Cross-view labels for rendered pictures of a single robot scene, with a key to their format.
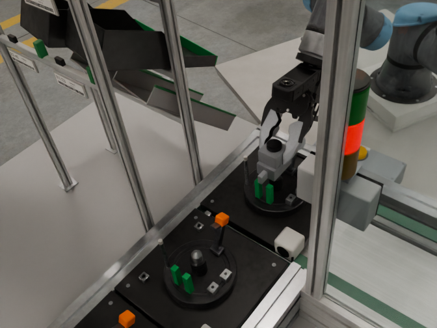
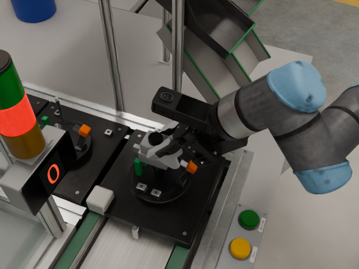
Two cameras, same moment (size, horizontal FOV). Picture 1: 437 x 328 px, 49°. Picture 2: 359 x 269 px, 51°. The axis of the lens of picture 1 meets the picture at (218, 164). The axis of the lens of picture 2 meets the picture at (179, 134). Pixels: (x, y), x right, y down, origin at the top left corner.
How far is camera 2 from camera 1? 0.78 m
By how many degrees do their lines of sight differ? 44
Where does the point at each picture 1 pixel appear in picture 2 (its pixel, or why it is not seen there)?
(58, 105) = (343, 60)
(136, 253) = (84, 105)
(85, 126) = not seen: hidden behind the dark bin
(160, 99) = (168, 39)
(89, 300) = (45, 94)
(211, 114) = (210, 95)
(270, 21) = not seen: outside the picture
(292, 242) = (94, 198)
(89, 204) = (150, 77)
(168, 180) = not seen: hidden behind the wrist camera
